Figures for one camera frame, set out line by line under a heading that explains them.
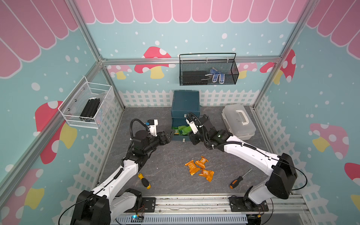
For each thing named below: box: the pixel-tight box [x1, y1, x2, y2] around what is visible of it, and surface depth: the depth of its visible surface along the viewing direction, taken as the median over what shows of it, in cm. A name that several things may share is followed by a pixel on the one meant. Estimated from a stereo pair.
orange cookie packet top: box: [195, 156, 209, 169], surface depth 90 cm
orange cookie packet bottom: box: [198, 168, 215, 183], surface depth 85 cm
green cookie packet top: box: [171, 126, 180, 136], surface depth 96 cm
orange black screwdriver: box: [229, 168, 254, 190], surface depth 82 cm
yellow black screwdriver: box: [137, 172, 152, 190], surface depth 83 cm
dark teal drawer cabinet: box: [171, 90, 201, 127], surface depth 96 cm
